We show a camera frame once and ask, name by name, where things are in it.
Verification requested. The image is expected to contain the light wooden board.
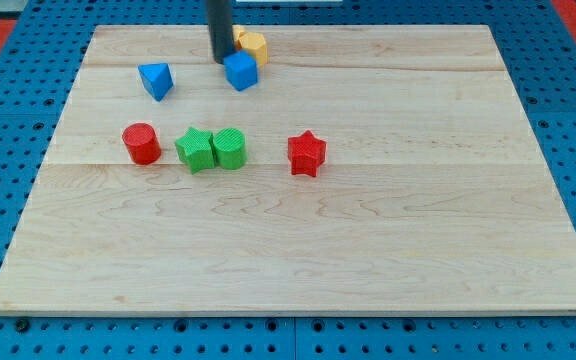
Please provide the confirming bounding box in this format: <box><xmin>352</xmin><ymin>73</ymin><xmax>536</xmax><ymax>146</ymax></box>
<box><xmin>0</xmin><ymin>25</ymin><xmax>576</xmax><ymax>317</ymax></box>

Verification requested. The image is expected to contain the blue cube block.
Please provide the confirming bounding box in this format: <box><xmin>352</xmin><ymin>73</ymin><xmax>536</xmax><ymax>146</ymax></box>
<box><xmin>223</xmin><ymin>50</ymin><xmax>258</xmax><ymax>91</ymax></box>

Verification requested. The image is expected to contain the green cylinder block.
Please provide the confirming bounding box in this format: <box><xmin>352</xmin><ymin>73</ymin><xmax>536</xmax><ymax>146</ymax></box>
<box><xmin>213</xmin><ymin>128</ymin><xmax>247</xmax><ymax>170</ymax></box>

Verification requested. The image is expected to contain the yellow heart block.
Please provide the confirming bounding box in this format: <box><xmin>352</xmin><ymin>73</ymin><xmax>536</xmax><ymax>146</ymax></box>
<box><xmin>232</xmin><ymin>24</ymin><xmax>246</xmax><ymax>51</ymax></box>

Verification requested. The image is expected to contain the red cylinder block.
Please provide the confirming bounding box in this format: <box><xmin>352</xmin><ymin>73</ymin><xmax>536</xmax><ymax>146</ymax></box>
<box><xmin>122</xmin><ymin>123</ymin><xmax>162</xmax><ymax>165</ymax></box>

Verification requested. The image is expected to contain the green star block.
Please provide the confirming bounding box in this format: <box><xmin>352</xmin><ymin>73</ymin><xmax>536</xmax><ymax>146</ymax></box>
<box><xmin>174</xmin><ymin>127</ymin><xmax>215</xmax><ymax>174</ymax></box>

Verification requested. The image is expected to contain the red star block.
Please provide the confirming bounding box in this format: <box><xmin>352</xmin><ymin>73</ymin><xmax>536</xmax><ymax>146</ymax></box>
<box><xmin>287</xmin><ymin>130</ymin><xmax>327</xmax><ymax>177</ymax></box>

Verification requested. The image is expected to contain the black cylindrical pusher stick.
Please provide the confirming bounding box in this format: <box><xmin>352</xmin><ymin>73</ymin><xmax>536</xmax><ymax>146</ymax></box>
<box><xmin>205</xmin><ymin>0</ymin><xmax>236</xmax><ymax>64</ymax></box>

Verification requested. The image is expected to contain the blue triangle block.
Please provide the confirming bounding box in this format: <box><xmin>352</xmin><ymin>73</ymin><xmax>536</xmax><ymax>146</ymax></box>
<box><xmin>137</xmin><ymin>63</ymin><xmax>174</xmax><ymax>102</ymax></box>

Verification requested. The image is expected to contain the yellow hexagon block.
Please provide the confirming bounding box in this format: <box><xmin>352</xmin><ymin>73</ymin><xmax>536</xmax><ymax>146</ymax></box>
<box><xmin>238</xmin><ymin>32</ymin><xmax>268</xmax><ymax>67</ymax></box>

